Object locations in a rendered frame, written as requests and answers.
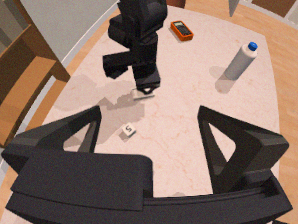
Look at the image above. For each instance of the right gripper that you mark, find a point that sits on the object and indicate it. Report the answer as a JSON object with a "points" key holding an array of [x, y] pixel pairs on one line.
{"points": [[153, 77]]}

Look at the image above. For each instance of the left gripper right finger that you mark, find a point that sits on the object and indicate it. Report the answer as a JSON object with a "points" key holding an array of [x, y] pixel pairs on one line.
{"points": [[257, 149]]}

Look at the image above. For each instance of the white numbered cube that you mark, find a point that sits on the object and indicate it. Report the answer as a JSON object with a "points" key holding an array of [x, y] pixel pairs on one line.
{"points": [[129, 130]]}

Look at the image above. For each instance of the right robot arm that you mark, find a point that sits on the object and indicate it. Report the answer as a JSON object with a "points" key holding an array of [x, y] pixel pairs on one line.
{"points": [[137, 17]]}

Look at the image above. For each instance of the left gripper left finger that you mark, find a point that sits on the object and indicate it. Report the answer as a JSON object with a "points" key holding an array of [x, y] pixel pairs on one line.
{"points": [[53, 135]]}

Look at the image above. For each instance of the white bottle with blue cap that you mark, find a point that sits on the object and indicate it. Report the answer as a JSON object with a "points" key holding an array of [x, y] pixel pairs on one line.
{"points": [[243, 58]]}

